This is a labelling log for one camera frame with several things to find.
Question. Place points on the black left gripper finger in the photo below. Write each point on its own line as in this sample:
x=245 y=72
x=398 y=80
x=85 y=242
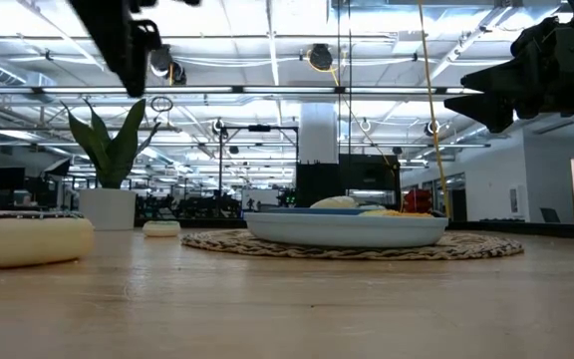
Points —
x=151 y=40
x=117 y=45

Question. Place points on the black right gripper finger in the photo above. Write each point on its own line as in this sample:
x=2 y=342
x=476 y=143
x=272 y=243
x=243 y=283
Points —
x=486 y=112
x=506 y=77

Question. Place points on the small orange frosted donut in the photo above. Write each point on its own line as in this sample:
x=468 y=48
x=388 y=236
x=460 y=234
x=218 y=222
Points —
x=411 y=214

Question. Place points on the small yellow frosted donut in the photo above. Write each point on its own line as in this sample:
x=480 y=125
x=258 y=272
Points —
x=376 y=213

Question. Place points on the large white sprinkle donut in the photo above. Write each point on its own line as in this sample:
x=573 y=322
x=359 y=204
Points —
x=334 y=202

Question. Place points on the large chocolate frosted donut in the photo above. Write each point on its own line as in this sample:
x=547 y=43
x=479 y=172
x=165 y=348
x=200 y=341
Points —
x=28 y=244

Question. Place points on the red equipment box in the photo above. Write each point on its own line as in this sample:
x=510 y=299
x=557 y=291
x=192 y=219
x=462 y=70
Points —
x=418 y=202

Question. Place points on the green leafy plant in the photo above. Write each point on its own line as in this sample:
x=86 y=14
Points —
x=117 y=159

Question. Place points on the black office chair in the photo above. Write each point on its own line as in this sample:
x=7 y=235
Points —
x=548 y=215

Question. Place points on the black cabinet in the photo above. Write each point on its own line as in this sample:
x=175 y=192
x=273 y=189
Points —
x=367 y=174

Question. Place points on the white plant pot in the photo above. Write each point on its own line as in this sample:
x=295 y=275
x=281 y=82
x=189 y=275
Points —
x=107 y=209

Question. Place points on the dark computer monitor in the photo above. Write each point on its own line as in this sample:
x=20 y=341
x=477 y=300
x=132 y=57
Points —
x=7 y=179

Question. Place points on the light blue plate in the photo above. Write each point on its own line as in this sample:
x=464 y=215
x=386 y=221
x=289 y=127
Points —
x=347 y=232

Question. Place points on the white board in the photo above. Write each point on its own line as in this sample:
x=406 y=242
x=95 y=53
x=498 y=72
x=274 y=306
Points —
x=262 y=199

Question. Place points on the round woven placemat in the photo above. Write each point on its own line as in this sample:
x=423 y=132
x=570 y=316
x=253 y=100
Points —
x=227 y=244

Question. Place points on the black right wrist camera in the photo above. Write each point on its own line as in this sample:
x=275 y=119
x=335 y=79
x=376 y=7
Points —
x=533 y=37

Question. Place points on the black rig frame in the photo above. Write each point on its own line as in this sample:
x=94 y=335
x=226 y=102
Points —
x=259 y=128

